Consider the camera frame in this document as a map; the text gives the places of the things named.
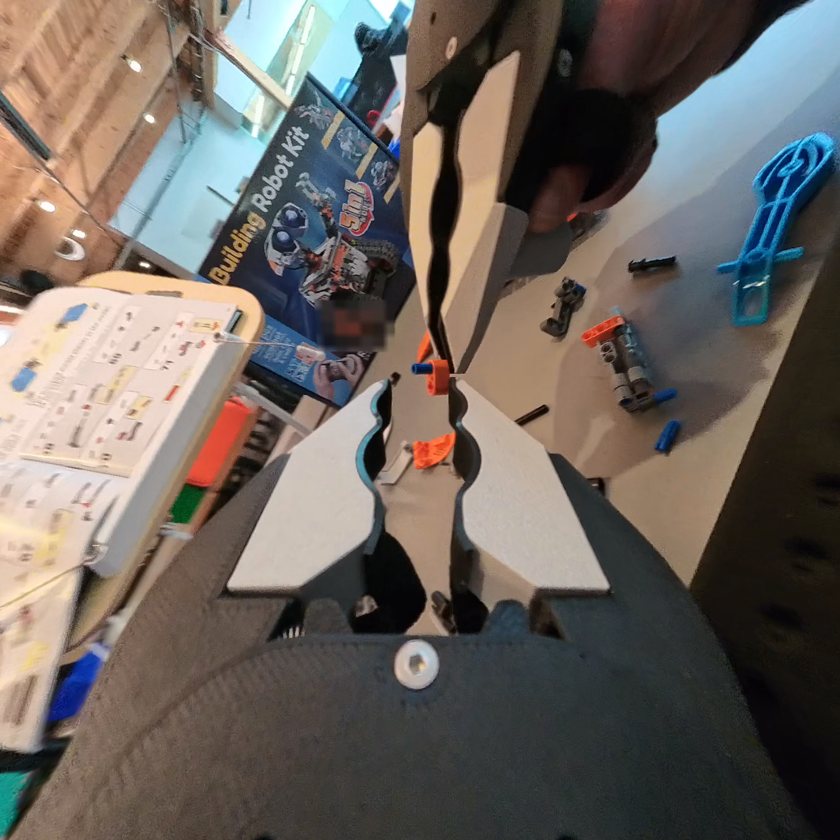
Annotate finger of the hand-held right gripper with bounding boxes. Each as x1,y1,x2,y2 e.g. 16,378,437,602
444,50,529,376
409,122,455,361

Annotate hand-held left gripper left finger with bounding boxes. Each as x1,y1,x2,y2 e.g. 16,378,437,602
226,379,395,631

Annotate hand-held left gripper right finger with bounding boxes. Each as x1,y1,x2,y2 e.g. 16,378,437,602
448,378,611,627

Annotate person's right forearm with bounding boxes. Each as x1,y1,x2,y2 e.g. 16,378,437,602
735,0,818,50

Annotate person's right hand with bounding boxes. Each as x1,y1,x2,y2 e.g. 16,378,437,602
528,0,756,236

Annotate orange storage box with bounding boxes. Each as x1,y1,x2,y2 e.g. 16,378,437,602
185,395,258,488

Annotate orange curved panel brick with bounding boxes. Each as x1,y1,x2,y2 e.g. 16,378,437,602
412,430,457,470

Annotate green storage box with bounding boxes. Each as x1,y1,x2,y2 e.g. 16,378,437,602
166,484,206,527

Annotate blue robot kit box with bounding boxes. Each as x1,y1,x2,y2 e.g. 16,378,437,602
197,72,421,404

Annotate white book stand base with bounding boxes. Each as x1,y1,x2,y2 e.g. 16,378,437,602
75,270,326,647

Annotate dark grey connector piece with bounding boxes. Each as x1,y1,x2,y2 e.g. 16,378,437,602
540,276,587,339

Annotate grey brick assembly orange beam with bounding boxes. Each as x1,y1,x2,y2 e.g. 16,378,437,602
581,315,678,413

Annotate black dimpled pad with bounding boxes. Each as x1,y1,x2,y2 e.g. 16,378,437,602
689,262,840,840

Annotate instruction booklet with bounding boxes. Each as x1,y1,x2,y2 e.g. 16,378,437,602
0,285,240,752

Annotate light blue brick separator tool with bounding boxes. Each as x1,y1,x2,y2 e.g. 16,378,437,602
717,131,837,328

